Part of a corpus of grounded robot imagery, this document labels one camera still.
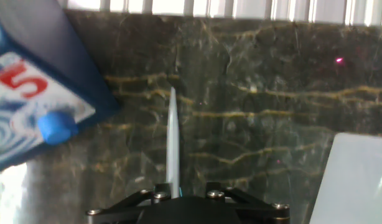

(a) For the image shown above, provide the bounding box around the blue vortex mixer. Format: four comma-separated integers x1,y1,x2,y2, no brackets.
0,0,121,174

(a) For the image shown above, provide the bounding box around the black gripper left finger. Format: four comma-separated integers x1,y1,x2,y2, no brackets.
86,183,172,224

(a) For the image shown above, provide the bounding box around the large translucent pipette tip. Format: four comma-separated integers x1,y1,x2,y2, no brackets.
165,86,180,198

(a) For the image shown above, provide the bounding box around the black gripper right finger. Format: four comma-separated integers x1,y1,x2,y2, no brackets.
205,182,291,224

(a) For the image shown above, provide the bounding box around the green pipette tip holder box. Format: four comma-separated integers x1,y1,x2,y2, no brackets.
309,133,382,224

